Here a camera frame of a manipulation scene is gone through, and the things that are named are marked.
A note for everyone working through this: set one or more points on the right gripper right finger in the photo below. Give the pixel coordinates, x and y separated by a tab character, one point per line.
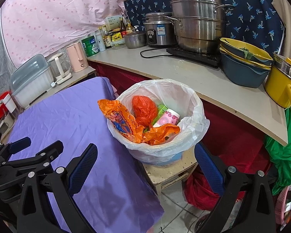
245	201

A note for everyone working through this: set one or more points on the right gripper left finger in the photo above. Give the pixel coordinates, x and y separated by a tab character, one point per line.
35	213

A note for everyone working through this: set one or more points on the orange plastic bag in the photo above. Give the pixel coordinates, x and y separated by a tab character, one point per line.
159	135

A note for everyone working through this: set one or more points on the pink paper cup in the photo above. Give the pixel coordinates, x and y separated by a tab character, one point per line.
169	117

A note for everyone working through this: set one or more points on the orange snack wrapper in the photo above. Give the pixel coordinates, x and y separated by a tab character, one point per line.
124	122

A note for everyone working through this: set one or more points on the green cardboard box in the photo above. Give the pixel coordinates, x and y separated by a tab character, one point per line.
161	110

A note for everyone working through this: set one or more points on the red plastic bag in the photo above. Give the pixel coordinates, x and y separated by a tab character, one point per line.
145	110

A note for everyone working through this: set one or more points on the white-lined trash bin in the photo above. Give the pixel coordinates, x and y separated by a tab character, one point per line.
177	97

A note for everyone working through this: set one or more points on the green cloth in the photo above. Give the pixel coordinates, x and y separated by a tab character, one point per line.
280	156

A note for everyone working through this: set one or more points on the red plastic basin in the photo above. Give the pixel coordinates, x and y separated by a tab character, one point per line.
0	106

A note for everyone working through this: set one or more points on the white plastic cup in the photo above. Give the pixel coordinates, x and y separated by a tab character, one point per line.
9	103

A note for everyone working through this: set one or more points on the purple tablecloth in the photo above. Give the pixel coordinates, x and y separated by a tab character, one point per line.
97	170

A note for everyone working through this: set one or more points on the wooden stool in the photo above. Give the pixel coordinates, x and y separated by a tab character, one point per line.
162	177

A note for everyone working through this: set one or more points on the white dish drainer box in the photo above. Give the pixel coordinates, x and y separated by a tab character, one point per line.
31	80

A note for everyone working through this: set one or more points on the white glass electric kettle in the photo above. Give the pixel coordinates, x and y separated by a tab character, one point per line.
60	68

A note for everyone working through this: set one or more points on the yellow saucepan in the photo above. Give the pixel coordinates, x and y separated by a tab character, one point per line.
278	84

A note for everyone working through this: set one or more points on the pink electric kettle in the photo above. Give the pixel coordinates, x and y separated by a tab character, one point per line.
77	57

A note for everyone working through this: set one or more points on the stacked blue yellow basins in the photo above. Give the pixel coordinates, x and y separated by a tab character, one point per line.
244	64

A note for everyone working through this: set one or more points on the black induction cooker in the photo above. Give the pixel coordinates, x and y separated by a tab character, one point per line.
213	61

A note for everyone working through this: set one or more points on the green tin can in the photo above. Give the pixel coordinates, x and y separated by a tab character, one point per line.
90	46

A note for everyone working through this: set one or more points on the white bottle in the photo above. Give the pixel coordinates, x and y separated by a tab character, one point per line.
100	41

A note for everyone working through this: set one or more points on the pink dotted curtain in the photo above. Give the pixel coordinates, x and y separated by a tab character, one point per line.
32	27

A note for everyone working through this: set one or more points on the navy patterned cloth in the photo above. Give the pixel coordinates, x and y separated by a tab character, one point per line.
253	21

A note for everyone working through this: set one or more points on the small steel pot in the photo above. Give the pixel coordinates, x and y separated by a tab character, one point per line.
135	40

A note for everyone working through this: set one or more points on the dark soy sauce bottle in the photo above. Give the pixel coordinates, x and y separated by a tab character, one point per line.
122	27

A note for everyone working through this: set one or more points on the steel rice cooker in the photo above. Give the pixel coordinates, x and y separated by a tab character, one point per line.
159	29

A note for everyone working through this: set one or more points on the large steel steamer pot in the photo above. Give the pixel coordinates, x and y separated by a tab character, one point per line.
199	24

